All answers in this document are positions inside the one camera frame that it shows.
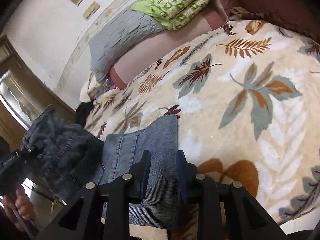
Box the leaf-print beige blanket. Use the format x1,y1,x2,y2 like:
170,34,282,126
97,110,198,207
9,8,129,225
85,21,319,223

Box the brown sofa backrest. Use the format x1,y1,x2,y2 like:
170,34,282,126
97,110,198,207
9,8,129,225
220,0,319,42

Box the person's left hand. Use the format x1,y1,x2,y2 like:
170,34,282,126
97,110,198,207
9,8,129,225
2,185,36,232

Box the pink sofa armrest bolster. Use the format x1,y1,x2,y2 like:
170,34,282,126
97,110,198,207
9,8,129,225
109,3,229,89

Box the wooden glass-panel door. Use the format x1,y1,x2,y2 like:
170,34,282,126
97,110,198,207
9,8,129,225
1,36,75,150

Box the beige wall switch plate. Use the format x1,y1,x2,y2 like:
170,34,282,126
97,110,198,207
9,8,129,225
82,1,100,20

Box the green patterned folded quilt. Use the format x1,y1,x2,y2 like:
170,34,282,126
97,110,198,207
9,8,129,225
131,0,210,30

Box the purple patterned item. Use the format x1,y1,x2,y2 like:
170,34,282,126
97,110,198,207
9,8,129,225
95,79,118,99

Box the grey quilted pillow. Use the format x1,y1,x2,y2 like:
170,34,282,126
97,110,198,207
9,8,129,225
89,5,165,83

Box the grey acid-wash denim shorts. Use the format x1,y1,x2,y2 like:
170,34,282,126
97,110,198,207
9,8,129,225
22,108,180,230

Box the white floral pillow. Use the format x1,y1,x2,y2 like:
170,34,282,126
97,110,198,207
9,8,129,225
79,72,106,103

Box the black cloth on sofa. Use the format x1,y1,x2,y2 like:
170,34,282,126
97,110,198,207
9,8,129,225
75,100,94,127

